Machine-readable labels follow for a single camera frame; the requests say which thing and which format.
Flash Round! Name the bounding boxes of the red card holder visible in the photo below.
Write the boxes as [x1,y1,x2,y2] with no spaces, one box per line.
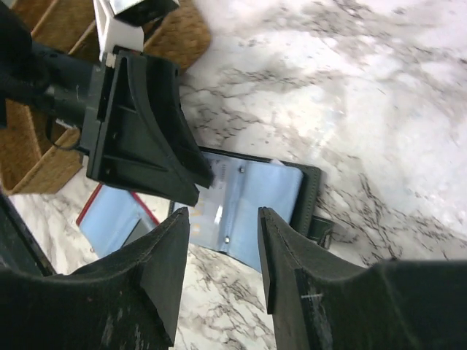
[76,184,159,258]

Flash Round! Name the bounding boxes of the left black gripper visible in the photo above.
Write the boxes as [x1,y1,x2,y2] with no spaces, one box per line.
[32,42,214,206]

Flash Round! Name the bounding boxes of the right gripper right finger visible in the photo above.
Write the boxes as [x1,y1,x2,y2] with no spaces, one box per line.
[258,208,466,349]

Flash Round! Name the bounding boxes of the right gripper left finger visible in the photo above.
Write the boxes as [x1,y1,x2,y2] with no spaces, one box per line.
[1,208,190,349]

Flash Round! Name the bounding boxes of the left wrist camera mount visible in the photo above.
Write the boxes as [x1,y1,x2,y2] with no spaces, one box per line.
[93,0,180,63]

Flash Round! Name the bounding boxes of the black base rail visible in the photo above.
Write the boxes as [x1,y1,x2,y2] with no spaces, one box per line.
[0,192,55,276]

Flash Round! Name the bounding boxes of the woven wicker organizer tray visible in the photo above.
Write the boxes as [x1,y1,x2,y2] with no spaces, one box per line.
[1,1,214,204]

